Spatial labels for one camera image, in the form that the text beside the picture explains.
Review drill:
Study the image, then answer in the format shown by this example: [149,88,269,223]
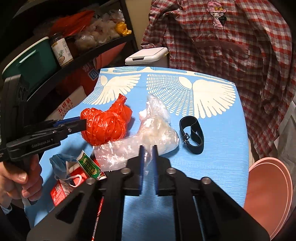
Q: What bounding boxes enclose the red plastic bag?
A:
[80,94,132,146]

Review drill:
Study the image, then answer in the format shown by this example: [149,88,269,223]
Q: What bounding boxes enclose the clear plastic bag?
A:
[93,93,180,172]

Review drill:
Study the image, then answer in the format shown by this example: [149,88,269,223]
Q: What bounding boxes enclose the red white milk carton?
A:
[50,167,89,207]

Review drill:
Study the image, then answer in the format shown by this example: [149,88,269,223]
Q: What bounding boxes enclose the pink plastic trash bin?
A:
[244,157,292,239]

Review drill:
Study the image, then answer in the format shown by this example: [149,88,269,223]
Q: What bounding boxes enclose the person's left hand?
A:
[1,155,43,209]

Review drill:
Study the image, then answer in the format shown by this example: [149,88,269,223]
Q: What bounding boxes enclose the red white cardboard box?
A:
[45,86,86,121]

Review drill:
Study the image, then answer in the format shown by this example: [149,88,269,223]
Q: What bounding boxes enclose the blue face mask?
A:
[49,154,83,188]

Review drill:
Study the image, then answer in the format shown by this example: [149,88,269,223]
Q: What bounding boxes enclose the green snack wrapper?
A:
[76,150,107,180]

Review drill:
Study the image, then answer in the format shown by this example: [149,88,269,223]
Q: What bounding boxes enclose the black elastic band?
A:
[179,116,205,155]

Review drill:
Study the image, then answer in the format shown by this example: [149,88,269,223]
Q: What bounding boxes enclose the green plastic container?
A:
[2,37,58,89]

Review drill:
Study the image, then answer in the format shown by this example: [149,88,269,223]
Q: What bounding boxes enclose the blue tablecloth with white wings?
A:
[24,66,250,241]

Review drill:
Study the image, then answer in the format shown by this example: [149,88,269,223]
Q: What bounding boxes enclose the glass jar with label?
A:
[51,33,73,67]

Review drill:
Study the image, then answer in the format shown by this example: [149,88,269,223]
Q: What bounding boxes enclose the white lidded bin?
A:
[125,47,169,68]

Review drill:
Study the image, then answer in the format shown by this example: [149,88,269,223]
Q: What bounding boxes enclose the bagged food on shelf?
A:
[74,9,127,51]

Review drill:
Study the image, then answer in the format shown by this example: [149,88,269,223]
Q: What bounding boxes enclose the yellow bag on shelf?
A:
[114,22,132,36]

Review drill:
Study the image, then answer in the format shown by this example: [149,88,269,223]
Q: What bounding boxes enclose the black storage shelf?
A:
[0,0,139,121]

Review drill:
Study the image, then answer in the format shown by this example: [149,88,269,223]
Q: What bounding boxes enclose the red plaid shirt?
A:
[141,1,295,158]

